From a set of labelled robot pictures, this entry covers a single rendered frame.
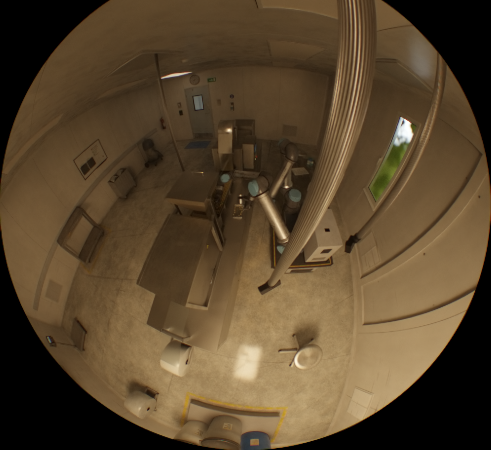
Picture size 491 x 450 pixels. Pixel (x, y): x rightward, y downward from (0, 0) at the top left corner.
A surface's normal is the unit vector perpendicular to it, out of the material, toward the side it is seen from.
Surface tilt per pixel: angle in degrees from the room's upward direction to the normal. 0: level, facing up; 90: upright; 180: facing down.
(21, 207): 90
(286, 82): 90
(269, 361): 0
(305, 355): 1
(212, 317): 0
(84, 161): 90
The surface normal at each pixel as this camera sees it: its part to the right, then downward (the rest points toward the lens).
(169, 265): -0.03, -0.66
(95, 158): 0.98, 0.11
